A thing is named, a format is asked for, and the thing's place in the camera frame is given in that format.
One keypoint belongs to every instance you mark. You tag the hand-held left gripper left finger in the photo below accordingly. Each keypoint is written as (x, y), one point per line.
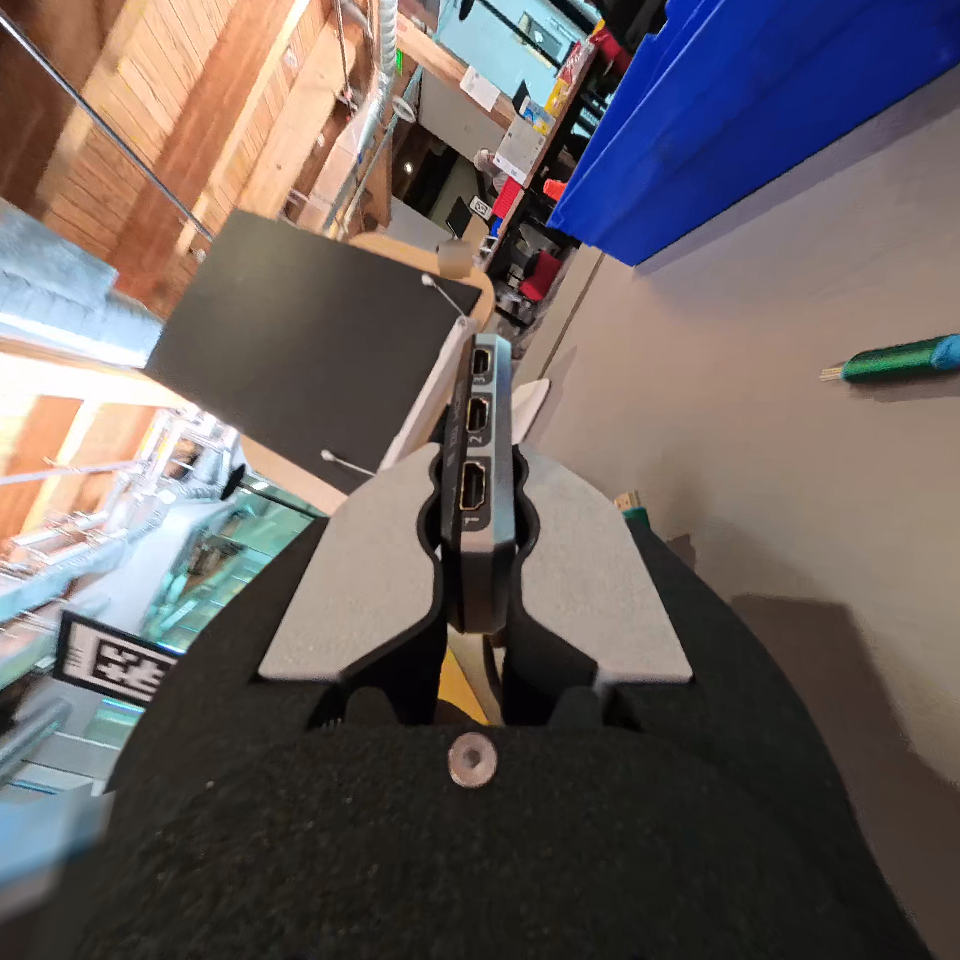
(352, 585)

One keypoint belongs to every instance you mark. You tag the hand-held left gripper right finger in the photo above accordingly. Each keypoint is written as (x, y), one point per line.
(600, 592)

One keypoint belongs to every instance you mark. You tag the silver hdmi hub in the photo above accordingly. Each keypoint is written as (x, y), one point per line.
(487, 570)

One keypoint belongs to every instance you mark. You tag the yellow plastic bin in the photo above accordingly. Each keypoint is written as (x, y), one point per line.
(457, 690)

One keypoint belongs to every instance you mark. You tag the blue plastic bin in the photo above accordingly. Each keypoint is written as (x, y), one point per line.
(712, 112)

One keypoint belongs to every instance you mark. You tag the printed marker sign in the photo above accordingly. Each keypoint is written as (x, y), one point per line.
(112, 660)

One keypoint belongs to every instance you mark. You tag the black board with wooden rim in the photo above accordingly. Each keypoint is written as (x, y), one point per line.
(300, 337)

